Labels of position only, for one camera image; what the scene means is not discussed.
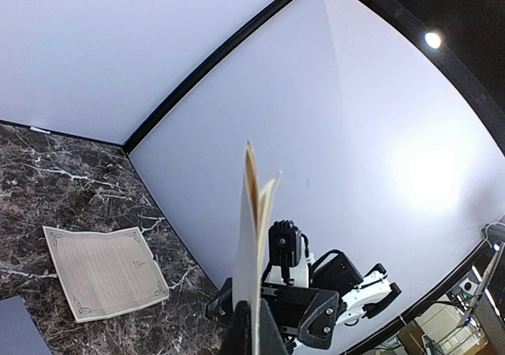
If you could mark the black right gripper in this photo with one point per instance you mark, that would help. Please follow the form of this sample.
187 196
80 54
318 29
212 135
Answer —
305 315

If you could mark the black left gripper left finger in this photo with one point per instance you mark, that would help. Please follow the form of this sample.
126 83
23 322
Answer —
237 340

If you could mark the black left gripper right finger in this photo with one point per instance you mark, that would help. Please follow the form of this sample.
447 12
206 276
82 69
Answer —
270 340

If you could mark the beige lined letter paper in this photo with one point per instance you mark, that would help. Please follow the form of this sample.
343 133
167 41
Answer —
255 216

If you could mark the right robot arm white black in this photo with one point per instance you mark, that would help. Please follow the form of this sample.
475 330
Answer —
360 296

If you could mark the beige letter sheet on table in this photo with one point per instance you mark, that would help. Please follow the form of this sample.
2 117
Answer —
104 275

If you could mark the grey paper envelope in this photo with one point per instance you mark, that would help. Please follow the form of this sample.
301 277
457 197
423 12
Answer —
19 334

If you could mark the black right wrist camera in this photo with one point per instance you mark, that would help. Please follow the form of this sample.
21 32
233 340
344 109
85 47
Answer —
284 240

